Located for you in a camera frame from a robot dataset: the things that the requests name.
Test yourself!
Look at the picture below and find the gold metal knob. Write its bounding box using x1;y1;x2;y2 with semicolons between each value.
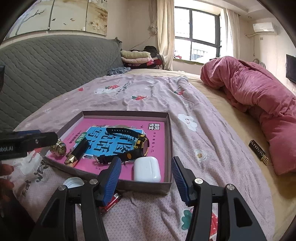
49;138;67;157

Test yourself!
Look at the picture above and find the white plastic jar lid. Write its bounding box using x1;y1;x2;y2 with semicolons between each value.
63;177;84;188

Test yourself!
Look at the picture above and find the black gold lipstick tube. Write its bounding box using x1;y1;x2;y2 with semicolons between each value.
64;138;89;167

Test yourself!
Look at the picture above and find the red black lighter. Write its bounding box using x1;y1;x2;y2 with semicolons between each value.
99;192;122;215

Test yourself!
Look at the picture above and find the white earbuds case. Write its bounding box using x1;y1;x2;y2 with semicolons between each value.
133;157;161;183

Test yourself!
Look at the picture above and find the black yellow wristwatch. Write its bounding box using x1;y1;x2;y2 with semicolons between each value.
94;127;149;165

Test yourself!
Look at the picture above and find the person's hand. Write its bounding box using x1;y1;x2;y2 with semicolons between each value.
0;163;14;202

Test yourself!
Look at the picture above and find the grey quilted headboard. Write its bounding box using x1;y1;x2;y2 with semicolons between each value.
1;35;123;132

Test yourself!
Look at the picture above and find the black gold small box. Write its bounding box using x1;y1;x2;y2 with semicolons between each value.
248;140;269;165

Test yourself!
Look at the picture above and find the pink strawberry bear bedsheet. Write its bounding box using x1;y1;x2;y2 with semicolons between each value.
17;74;275;240

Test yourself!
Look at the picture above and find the blue patterned cloth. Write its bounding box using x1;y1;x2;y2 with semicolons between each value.
107;67;131;76

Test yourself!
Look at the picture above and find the grey cardboard tray box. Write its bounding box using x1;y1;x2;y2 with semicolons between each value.
41;110;173;195

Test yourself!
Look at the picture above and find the pink rumpled duvet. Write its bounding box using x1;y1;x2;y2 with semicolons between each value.
200;56;295;175

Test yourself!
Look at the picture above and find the stack of folded clothes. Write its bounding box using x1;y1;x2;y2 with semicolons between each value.
120;46;164;69

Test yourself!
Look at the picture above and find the cream left curtain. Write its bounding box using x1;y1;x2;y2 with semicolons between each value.
148;0;175;70

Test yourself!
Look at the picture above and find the cream curtain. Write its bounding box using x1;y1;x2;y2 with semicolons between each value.
148;0;175;70
224;9;240;59

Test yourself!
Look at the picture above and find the black framed window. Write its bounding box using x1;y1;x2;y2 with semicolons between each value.
174;6;221;64

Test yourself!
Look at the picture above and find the white air conditioner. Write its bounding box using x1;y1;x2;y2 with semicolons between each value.
253;22;276;34

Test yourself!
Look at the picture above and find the cream right curtain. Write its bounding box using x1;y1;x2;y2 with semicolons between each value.
224;9;240;59

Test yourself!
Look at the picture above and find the floral wall painting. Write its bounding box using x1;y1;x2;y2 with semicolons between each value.
5;0;108;39

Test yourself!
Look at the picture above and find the black wall television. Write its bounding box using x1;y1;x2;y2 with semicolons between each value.
286;55;296;84

